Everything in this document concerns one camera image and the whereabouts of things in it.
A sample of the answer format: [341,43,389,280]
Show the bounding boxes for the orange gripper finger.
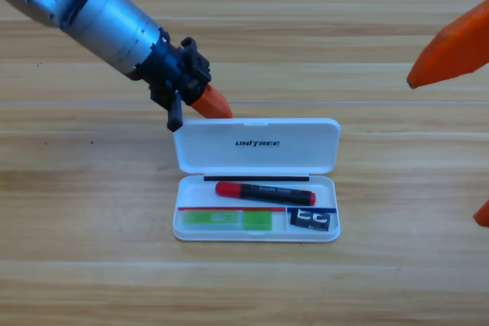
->
[472,199,489,228]
[406,0,489,90]

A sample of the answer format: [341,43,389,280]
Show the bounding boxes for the white Unitree pencil case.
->
[171,117,342,243]

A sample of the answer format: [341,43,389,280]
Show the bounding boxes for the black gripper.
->
[128,27,234,132]

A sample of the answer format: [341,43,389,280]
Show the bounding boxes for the black eraser with white print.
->
[289,208,332,233]

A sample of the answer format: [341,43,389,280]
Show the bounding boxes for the red and black marker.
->
[215,181,317,207]

